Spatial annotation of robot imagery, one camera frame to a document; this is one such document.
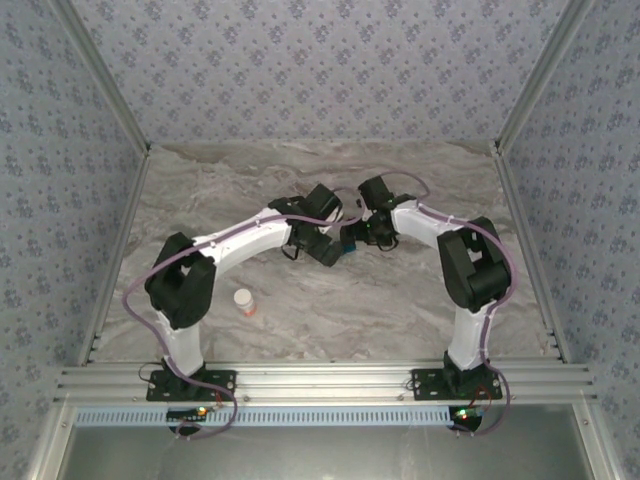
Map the aluminium right upright post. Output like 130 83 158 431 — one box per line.
493 0 597 157

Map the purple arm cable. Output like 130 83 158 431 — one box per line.
122 187 362 441
384 171 517 437

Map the aluminium upright post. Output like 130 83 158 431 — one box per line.
493 0 597 157
49 0 153 157

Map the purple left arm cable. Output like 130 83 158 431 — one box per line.
122 187 362 441

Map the aluminium front frame rail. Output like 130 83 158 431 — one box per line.
53 360 599 404

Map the slotted light blue cable duct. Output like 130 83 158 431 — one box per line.
73 405 576 429

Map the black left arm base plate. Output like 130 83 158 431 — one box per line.
146 368 237 401

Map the grey metal panel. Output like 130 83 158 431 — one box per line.
59 424 601 480

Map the aluminium right side rail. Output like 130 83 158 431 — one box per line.
491 144 572 364

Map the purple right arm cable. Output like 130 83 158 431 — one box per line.
384 171 517 437

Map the white pill bottle orange label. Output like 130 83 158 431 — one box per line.
233 288 257 317

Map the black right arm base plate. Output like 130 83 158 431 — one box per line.
410 368 503 401

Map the aluminium left side rail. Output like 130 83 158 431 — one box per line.
77 144 153 366

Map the aluminium left upright post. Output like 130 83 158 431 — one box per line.
49 0 153 157

